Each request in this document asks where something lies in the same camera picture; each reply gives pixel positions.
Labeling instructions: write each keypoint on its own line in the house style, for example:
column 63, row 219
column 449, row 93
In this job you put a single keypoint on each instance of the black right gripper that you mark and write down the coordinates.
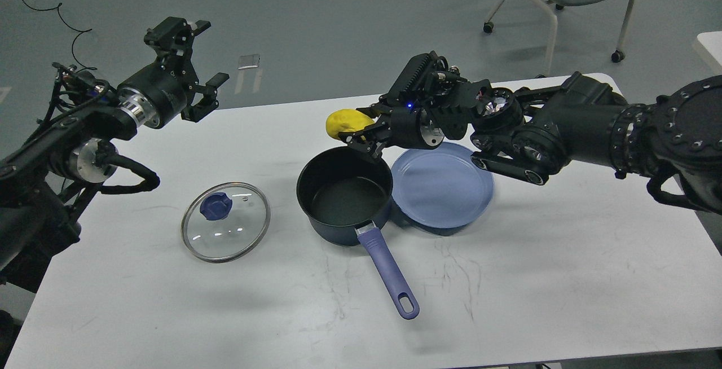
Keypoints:
column 409, row 128

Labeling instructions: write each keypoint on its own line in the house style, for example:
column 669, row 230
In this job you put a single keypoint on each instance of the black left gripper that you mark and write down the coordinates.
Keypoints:
column 168, row 86

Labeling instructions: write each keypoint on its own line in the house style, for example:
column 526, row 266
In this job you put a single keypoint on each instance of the yellow potato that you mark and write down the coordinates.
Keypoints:
column 346, row 121

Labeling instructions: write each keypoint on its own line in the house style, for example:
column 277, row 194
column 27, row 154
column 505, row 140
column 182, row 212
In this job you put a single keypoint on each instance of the glass pot lid blue knob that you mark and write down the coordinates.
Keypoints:
column 225, row 222

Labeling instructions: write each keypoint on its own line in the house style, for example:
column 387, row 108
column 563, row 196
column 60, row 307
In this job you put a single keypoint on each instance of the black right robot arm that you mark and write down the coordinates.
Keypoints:
column 531, row 134

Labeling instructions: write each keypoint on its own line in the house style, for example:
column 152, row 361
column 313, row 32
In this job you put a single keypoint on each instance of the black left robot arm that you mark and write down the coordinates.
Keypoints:
column 50, row 180

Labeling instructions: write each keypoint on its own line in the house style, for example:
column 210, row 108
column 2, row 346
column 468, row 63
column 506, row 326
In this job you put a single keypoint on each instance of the silver floor socket plate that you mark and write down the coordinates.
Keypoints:
column 247, row 62

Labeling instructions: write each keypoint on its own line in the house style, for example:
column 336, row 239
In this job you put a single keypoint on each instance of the blue round plate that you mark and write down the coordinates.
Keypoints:
column 442, row 188

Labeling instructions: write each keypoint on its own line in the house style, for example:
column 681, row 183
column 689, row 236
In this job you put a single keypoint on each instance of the white table corner right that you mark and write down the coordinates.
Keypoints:
column 708, row 46

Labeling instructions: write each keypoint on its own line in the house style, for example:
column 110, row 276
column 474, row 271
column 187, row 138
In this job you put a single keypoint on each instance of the dark blue saucepan purple handle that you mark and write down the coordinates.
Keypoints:
column 347, row 201

